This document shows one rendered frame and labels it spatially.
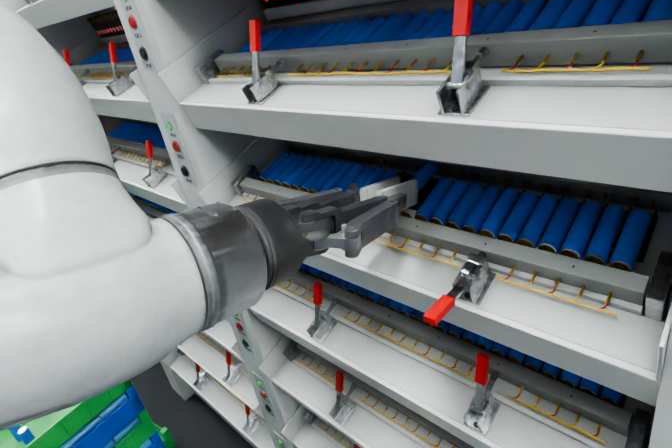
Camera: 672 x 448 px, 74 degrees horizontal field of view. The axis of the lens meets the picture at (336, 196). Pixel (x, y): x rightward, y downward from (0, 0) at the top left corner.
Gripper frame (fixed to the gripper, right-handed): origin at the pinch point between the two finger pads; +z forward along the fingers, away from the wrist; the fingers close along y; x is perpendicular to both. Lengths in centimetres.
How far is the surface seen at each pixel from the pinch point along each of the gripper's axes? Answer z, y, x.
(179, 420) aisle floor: 11, 98, 100
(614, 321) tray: 0.0, -23.3, 6.7
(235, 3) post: 4.6, 33.3, -24.3
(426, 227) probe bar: 1.2, -4.3, 3.2
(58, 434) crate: -27, 64, 56
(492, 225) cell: 3.8, -10.7, 2.2
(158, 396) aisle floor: 12, 114, 100
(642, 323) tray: 0.5, -25.2, 6.4
